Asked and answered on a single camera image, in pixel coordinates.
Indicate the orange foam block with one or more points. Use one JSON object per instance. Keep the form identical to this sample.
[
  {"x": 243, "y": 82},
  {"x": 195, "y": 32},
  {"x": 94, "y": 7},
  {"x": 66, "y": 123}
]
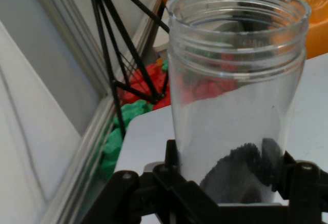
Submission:
[{"x": 317, "y": 29}]

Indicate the clear plastic jar with seeds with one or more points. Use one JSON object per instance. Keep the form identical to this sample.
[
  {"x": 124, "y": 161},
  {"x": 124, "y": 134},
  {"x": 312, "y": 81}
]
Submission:
[{"x": 238, "y": 119}]

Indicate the black tripod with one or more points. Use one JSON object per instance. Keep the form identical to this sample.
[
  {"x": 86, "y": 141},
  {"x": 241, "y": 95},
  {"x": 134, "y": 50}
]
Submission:
[{"x": 135, "y": 55}]

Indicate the red foam block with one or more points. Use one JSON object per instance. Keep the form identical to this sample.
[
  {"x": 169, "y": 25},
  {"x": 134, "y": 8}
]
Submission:
[{"x": 151, "y": 74}]

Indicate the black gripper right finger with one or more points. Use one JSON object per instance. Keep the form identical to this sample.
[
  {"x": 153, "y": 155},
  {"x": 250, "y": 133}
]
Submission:
[{"x": 307, "y": 190}]

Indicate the aluminium rail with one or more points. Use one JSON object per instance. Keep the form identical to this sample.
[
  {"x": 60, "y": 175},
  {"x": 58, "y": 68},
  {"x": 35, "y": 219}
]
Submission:
[{"x": 84, "y": 157}]

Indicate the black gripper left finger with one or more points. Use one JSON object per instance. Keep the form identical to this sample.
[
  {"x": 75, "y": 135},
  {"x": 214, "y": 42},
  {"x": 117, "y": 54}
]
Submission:
[{"x": 166, "y": 195}]

